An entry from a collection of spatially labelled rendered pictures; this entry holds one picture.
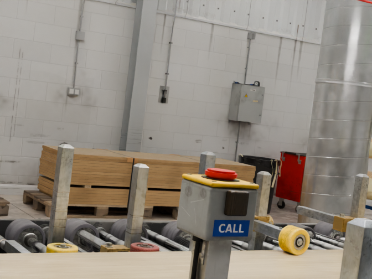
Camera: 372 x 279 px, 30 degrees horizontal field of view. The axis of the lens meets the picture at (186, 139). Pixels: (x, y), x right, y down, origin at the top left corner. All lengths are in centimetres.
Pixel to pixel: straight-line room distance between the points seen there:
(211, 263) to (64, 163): 112
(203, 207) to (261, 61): 907
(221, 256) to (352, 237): 24
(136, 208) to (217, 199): 123
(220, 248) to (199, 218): 5
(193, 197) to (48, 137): 761
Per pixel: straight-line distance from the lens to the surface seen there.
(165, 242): 251
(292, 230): 209
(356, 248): 102
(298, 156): 948
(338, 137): 526
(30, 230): 234
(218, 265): 86
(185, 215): 86
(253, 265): 189
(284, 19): 1013
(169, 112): 909
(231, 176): 84
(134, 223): 205
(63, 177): 193
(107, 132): 871
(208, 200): 81
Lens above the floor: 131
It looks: 3 degrees down
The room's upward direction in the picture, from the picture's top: 7 degrees clockwise
